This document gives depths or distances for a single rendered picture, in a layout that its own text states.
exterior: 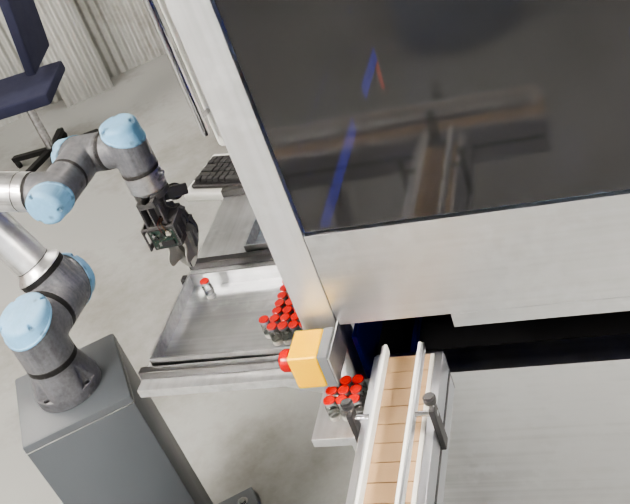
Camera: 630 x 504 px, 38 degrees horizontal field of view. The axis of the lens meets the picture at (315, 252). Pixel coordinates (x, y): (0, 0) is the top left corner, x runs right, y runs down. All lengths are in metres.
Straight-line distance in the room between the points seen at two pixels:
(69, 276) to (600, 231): 1.17
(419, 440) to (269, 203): 0.44
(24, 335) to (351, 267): 0.78
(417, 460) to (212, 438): 1.62
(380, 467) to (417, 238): 0.36
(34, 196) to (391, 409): 0.73
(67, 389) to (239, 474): 0.94
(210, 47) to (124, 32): 4.51
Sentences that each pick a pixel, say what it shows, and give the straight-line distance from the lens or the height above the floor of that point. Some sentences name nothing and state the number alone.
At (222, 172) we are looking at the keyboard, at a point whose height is 0.83.
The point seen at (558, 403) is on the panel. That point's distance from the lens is 1.69.
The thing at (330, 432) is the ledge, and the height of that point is 0.88.
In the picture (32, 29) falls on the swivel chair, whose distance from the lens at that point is 4.98.
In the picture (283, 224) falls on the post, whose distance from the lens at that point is 1.47.
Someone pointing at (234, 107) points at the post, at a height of 1.46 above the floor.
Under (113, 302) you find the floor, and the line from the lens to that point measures 3.82.
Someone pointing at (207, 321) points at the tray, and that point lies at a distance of 1.96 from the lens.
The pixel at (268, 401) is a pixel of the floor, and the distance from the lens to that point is 3.04.
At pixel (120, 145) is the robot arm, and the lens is 1.76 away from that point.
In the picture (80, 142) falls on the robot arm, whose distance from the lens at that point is 1.82.
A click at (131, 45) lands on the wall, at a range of 5.86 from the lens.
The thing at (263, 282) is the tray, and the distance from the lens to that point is 1.99.
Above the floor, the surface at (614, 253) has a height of 1.10.
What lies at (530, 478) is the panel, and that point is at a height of 0.58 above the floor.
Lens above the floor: 2.03
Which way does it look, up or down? 35 degrees down
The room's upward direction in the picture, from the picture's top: 21 degrees counter-clockwise
